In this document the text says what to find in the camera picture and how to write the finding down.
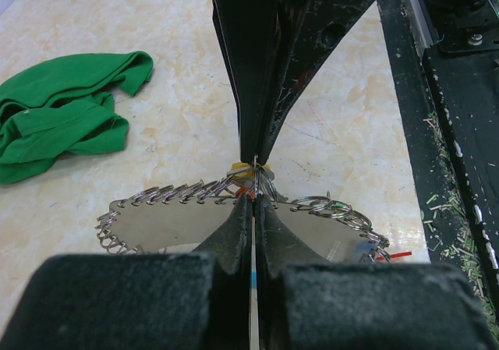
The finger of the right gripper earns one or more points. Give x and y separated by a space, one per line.
250 41
308 32

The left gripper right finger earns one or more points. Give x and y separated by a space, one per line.
306 302

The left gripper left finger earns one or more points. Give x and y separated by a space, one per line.
154 301

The large keyring with blue handle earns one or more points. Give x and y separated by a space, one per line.
176 219

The yellow tag key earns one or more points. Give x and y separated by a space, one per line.
241 173

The green cloth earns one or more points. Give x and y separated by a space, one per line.
65 106

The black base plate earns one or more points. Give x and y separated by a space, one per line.
444 62

